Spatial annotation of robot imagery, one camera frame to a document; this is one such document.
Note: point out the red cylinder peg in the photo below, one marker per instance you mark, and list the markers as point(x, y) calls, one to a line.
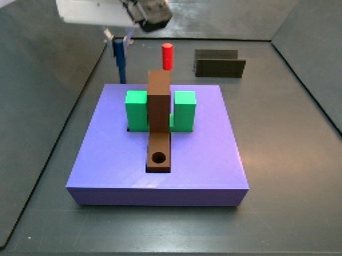
point(167, 56)

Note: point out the brown L-shaped block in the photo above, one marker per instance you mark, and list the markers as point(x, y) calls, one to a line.
point(157, 114)

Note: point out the purple base board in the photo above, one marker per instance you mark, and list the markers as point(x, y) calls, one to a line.
point(188, 169)

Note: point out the blue hexagonal peg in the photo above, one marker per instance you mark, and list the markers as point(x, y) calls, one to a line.
point(120, 58)

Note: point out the green U-shaped block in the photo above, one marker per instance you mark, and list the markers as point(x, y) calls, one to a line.
point(180, 118)

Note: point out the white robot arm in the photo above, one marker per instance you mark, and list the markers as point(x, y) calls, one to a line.
point(119, 15)

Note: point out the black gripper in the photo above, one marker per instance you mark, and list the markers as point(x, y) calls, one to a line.
point(151, 14)

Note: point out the black U-shaped bracket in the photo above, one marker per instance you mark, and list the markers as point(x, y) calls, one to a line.
point(218, 63)

